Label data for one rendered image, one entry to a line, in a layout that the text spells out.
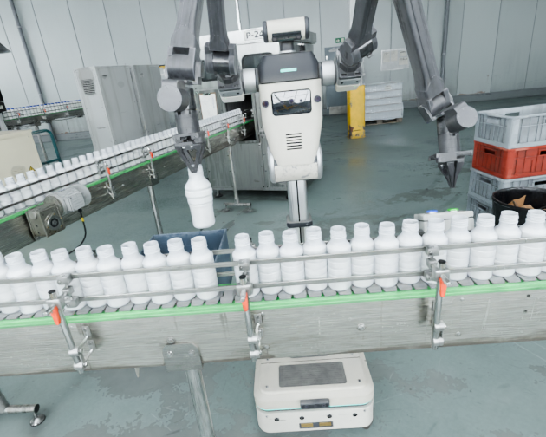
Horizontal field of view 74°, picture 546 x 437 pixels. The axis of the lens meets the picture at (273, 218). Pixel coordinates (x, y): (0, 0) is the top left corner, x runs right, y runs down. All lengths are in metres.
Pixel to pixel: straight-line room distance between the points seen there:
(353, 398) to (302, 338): 0.78
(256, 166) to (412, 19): 3.82
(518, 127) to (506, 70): 11.81
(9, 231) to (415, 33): 1.96
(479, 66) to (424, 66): 13.31
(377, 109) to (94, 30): 9.09
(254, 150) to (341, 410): 3.49
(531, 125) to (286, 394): 2.39
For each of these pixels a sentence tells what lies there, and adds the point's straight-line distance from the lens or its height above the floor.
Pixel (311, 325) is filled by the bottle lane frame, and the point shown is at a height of 0.92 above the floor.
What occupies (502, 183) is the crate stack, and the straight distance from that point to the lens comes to 3.12.
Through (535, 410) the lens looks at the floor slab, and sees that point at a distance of 2.23.
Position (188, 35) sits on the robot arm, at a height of 1.63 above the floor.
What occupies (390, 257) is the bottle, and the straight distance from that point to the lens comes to 0.94.
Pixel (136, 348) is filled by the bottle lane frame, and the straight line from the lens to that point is 1.10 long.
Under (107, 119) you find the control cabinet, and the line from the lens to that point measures 6.75.
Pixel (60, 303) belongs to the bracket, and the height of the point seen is 1.08.
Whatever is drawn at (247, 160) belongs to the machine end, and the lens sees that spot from 4.74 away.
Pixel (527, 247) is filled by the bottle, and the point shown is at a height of 1.08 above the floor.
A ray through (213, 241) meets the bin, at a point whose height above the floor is 0.90.
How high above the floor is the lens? 1.53
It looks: 22 degrees down
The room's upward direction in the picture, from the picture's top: 6 degrees counter-clockwise
